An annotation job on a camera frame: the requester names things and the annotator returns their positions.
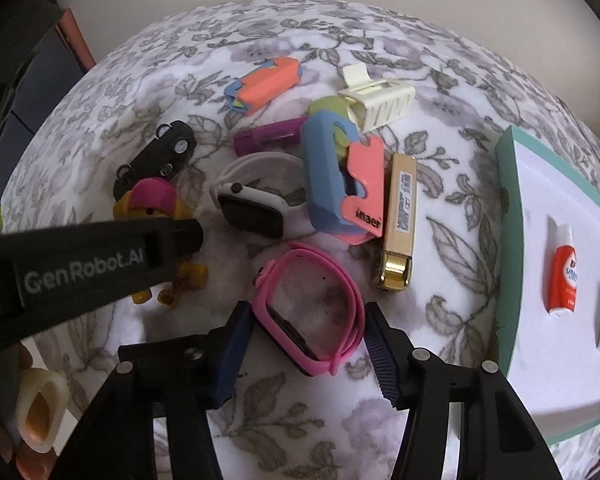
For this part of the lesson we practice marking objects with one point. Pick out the person's left hand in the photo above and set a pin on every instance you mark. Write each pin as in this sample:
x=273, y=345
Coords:
x=27, y=465

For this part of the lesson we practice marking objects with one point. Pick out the purple tube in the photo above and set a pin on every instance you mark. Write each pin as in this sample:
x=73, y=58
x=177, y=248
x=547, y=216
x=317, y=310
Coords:
x=267, y=135

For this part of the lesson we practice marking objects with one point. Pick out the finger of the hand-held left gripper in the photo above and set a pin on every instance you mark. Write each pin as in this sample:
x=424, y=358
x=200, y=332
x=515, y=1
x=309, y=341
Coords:
x=177, y=245

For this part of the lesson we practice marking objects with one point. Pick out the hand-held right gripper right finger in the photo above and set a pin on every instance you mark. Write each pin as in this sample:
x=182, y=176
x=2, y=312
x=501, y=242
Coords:
x=385, y=360

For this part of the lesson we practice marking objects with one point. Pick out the red white small bottle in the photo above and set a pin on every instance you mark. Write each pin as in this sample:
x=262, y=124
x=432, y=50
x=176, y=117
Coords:
x=562, y=275

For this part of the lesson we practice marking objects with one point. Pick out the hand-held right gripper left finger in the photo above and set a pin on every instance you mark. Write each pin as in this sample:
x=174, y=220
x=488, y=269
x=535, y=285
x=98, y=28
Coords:
x=230, y=355

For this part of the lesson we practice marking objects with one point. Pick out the brown wooden furniture edge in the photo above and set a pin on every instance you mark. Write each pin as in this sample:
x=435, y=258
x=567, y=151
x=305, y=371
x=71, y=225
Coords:
x=77, y=40

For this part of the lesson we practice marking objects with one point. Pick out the yellow toy with pink cap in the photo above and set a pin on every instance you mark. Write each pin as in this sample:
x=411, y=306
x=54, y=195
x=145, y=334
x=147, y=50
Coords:
x=152, y=197

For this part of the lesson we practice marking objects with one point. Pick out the black toy car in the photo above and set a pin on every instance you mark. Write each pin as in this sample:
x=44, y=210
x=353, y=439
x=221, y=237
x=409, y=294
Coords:
x=165, y=147

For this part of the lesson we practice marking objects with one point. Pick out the large blue pink toy knife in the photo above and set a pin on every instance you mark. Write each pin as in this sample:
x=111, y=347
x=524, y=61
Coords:
x=322, y=175

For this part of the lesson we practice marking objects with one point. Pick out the small pink blue toy knife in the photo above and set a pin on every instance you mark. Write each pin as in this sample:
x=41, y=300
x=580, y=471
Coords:
x=267, y=82

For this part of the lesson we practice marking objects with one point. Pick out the gold rectangular case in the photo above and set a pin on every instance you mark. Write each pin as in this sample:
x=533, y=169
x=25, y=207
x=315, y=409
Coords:
x=402, y=210

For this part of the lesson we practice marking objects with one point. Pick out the cream hair claw clip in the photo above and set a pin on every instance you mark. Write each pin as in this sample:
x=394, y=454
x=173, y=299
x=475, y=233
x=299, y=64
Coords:
x=385, y=102

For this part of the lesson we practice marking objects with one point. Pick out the teal rimmed white tray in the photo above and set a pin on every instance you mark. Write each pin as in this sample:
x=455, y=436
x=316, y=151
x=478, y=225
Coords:
x=545, y=185

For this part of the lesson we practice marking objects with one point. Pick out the pink watch band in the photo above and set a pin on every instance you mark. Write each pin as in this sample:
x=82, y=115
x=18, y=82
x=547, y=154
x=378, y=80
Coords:
x=352, y=310

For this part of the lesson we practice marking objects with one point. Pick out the white smartwatch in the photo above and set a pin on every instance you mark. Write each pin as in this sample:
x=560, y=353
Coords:
x=252, y=212

